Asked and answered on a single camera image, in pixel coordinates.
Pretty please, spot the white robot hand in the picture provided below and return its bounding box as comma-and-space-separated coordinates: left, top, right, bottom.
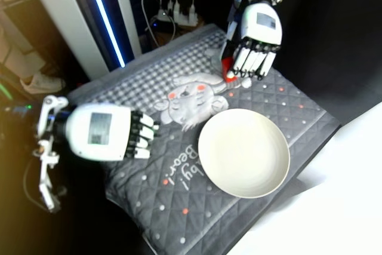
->
220, 1, 284, 82
64, 102, 161, 162

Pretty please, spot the red block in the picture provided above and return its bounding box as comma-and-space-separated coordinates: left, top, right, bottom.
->
221, 56, 239, 84

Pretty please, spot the cream round plate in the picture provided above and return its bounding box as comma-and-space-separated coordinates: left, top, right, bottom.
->
197, 107, 291, 199

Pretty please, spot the white shoe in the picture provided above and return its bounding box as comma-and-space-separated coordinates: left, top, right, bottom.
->
20, 72, 66, 95

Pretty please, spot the white power strip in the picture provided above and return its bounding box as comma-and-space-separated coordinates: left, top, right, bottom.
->
157, 9, 199, 27

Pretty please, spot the grey quilt with bear print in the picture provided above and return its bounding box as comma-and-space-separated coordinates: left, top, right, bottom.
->
67, 23, 343, 255

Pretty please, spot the blue light strip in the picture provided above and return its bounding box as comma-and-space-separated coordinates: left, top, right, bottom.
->
84, 0, 126, 69

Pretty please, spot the white looped cable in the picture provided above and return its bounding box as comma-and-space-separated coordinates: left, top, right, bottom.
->
141, 0, 177, 49

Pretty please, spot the wide white post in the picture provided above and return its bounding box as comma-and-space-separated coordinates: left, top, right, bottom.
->
23, 0, 110, 78

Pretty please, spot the narrow white post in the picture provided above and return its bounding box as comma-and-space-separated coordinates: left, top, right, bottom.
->
109, 0, 143, 57

